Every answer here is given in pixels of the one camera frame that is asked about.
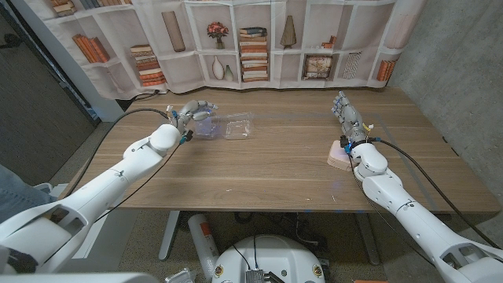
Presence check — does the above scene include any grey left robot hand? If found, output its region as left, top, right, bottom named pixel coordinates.
left=167, top=99, right=219, bottom=134

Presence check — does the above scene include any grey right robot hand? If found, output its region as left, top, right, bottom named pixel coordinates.
left=332, top=90, right=373, bottom=145

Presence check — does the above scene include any clear plastic measuring cup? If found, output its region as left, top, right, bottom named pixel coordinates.
left=194, top=116, right=217, bottom=139

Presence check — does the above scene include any clear plastic clamshell container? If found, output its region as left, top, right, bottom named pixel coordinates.
left=192, top=112, right=255, bottom=142

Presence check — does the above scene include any printed bookshelf backdrop cloth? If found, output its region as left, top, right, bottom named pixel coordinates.
left=23, top=0, right=428, bottom=101

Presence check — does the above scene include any grey table leg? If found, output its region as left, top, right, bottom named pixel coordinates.
left=158, top=211, right=181, bottom=262
left=355, top=213, right=381, bottom=266

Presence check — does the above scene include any white cylinder with orange label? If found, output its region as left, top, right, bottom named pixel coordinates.
left=187, top=213, right=220, bottom=282

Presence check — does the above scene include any white floor platform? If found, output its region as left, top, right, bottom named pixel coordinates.
left=23, top=182, right=138, bottom=273

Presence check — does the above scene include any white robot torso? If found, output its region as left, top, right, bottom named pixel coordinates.
left=211, top=234, right=326, bottom=283

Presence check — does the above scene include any person's leg in jeans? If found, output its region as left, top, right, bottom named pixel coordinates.
left=0, top=164, right=56, bottom=223

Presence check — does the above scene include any black floor cable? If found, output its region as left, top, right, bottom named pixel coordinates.
left=129, top=89, right=161, bottom=102

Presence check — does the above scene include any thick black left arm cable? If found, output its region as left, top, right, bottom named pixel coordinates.
left=64, top=108, right=173, bottom=198

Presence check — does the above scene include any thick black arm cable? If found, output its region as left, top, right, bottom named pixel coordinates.
left=64, top=108, right=173, bottom=198
left=369, top=136, right=501, bottom=249

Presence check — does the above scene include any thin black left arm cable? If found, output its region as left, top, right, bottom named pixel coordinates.
left=93, top=141, right=183, bottom=224

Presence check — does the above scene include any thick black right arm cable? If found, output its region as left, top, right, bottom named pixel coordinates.
left=369, top=136, right=501, bottom=249

